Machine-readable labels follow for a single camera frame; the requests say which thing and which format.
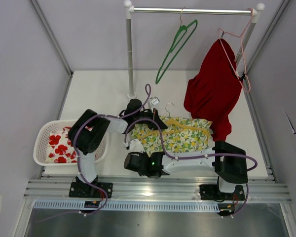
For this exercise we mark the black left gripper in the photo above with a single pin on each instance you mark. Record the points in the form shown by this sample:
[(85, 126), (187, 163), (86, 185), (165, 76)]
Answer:
[(154, 115)]

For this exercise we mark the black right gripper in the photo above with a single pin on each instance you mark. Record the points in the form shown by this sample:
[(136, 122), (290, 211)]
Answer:
[(141, 154)]

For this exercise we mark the yellow clothes hanger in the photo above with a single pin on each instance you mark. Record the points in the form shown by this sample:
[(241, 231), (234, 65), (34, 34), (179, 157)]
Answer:
[(188, 127)]

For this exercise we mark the lemon print skirt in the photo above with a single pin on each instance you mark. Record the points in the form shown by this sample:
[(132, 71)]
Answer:
[(173, 144)]

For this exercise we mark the red poppy print cloth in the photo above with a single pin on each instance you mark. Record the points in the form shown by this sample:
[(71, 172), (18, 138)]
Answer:
[(59, 148)]

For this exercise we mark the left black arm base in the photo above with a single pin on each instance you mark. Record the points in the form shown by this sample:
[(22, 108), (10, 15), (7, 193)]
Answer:
[(79, 189)]

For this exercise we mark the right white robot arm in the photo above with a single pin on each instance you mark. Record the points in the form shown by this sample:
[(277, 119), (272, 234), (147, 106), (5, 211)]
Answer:
[(224, 159)]

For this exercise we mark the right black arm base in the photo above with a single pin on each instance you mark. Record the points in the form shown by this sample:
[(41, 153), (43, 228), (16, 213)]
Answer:
[(211, 192)]

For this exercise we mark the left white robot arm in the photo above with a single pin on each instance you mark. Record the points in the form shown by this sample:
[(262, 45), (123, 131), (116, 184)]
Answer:
[(89, 130)]

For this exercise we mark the red skirt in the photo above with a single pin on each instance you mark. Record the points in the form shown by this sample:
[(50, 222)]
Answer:
[(214, 91)]

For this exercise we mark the green clothes hanger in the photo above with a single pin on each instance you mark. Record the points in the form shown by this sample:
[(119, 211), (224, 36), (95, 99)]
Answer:
[(181, 37)]

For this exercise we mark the pink clothes hanger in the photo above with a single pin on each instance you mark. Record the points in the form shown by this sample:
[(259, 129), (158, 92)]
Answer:
[(244, 79)]

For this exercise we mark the white perforated plastic basket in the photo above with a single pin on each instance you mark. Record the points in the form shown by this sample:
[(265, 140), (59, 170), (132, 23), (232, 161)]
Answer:
[(42, 141)]

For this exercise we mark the white metal clothes rack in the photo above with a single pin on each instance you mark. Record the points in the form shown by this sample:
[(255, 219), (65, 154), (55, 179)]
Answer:
[(129, 9)]

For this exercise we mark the aluminium mounting rail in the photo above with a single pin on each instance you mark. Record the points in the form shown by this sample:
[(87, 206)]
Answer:
[(164, 188)]

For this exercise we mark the white slotted cable duct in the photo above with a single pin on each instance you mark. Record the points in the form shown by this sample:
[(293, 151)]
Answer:
[(128, 206)]

